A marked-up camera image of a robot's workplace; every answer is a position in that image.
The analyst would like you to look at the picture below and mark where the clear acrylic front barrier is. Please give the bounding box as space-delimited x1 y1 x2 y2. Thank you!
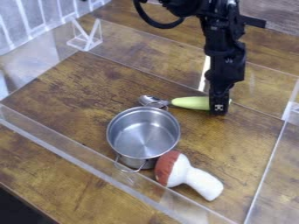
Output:
0 104 236 224

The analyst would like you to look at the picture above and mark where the black strip on table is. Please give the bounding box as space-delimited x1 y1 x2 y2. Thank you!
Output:
240 16 267 28

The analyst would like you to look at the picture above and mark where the clear acrylic triangle bracket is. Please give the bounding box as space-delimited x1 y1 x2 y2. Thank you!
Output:
67 19 103 52

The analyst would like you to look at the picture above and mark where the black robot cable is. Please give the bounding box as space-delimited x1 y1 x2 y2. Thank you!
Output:
132 0 187 30

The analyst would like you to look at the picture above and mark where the stainless steel pot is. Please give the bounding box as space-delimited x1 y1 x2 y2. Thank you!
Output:
107 102 182 172

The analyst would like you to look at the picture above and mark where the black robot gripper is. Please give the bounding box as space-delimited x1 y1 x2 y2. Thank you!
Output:
203 17 248 116

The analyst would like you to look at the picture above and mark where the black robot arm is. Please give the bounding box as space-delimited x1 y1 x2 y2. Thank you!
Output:
159 0 267 116

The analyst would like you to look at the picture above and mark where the plush mushroom toy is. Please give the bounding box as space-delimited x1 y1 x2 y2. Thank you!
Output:
154 150 224 201

